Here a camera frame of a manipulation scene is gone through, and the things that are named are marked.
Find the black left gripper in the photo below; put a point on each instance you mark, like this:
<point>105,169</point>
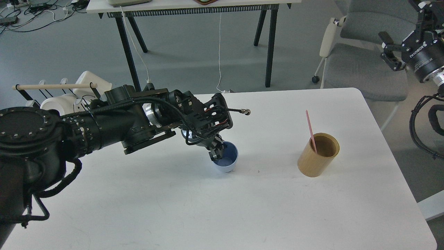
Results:
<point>201,122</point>

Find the white mug on rack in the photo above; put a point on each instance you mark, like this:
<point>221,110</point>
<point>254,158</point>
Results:
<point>64,104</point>

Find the grey office chair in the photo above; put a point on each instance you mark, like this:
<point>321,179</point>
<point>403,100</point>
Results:
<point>348,66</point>

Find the white jug on rack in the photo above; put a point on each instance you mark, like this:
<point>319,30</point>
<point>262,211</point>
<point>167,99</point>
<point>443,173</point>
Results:
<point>94,93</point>

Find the blue plastic cup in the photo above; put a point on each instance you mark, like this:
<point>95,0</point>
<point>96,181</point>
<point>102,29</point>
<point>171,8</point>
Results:
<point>229,158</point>

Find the black wire dish rack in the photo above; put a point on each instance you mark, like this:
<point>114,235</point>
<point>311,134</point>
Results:
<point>31,102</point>

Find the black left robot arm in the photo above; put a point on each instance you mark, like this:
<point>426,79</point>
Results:
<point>41,149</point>

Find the bamboo cylinder holder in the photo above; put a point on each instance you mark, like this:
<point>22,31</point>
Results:
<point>317,155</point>

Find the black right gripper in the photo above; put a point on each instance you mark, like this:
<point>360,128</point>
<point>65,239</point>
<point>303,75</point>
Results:
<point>425,56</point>

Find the wooden dowel rod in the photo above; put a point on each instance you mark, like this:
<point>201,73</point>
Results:
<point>53,86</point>

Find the white background table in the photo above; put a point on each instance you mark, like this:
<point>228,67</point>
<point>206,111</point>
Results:
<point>125,12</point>

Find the pink chopstick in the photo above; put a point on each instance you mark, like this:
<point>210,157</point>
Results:
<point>312,138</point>

